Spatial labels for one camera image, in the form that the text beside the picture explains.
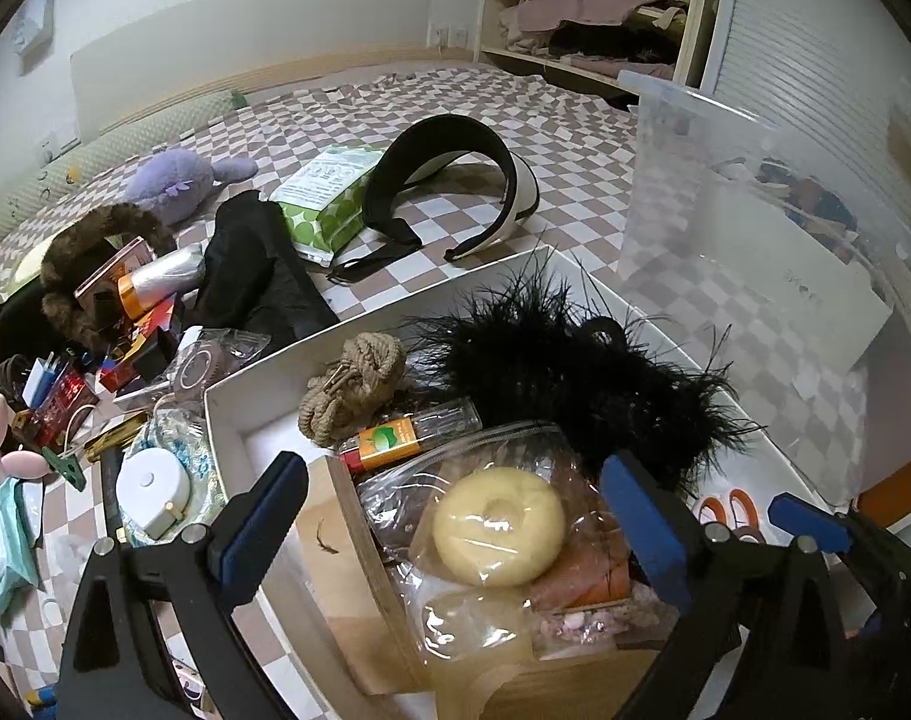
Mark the white round tape measure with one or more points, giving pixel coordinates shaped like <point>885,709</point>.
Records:
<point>148,487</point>

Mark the pink bunny toy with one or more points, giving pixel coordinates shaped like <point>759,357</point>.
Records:
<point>20,465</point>

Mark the silver tube with orange cap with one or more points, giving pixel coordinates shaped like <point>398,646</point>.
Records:
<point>163,270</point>

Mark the clear packet with round disc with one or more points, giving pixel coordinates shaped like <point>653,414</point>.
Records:
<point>200,367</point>

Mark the white flat card box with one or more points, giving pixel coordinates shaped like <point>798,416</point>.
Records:
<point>785,277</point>

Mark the green clip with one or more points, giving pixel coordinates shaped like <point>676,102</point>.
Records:
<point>65,469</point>

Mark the black folded clothes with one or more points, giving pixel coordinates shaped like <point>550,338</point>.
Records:
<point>605,41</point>

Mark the teal wipes pack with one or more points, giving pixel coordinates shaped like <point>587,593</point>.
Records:
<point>2,555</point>

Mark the green wet wipes pack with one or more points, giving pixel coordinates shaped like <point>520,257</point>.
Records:
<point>328,202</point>

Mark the orange board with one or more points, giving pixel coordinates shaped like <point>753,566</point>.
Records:
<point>898,499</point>

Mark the gold pen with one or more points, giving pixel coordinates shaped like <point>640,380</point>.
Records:
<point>114,435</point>

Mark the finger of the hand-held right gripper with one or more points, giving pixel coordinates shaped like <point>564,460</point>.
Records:
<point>804,519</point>

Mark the white ribbed sliding door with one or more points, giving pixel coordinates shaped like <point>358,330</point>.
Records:
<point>800,30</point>

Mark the mauve folded clothes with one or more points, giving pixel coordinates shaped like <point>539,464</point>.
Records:
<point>575,7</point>

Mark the checkered blanket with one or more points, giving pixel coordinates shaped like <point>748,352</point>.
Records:
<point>500,97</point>

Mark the wooden box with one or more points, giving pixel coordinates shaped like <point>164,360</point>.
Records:
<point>350,600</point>

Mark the black cloth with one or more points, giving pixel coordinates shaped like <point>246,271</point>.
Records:
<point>253,270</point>

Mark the cream wardrobe shelf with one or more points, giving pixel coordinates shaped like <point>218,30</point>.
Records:
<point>493,56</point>

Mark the red patterned small box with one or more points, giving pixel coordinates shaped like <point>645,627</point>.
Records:
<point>65,399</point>

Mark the small black box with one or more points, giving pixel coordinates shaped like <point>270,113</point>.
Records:
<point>155,356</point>

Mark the green dotted long pillow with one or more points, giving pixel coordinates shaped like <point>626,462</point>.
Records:
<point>125,135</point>

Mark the black feather boa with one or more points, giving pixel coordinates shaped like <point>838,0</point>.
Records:
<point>545,360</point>

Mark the clear plastic storage bin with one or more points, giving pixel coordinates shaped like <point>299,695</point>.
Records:
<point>673,187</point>

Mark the black and white sun visor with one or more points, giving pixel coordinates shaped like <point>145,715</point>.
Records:
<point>425,142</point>

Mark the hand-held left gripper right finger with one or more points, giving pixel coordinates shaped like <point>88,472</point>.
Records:
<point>643,521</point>

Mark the purple plush toy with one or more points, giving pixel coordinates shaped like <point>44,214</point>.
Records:
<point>170,184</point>

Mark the blue floral packet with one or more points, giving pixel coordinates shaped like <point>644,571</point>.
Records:
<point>197,457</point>

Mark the white headboard panel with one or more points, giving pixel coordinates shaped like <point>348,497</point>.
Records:
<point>238,37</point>

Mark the white cardboard box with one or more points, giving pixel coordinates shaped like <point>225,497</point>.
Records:
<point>275,427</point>

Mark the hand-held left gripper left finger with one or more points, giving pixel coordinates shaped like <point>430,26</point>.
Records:
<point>264,514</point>

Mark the pink flat box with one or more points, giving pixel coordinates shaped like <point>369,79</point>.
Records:
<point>114,266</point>

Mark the black furry item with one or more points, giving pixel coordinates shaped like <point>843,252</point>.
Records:
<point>20,330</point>

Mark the cream donut sponge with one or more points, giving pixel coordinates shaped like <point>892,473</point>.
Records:
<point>515,540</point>

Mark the clear zip bag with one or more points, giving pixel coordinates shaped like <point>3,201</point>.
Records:
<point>395,510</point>

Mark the small bottle with orange label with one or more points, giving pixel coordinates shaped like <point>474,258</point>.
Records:
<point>386,444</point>

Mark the brown fur headband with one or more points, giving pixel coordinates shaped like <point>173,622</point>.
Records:
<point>125,214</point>

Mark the clear bag with beige pad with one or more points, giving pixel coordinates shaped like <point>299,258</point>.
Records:
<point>470,637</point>

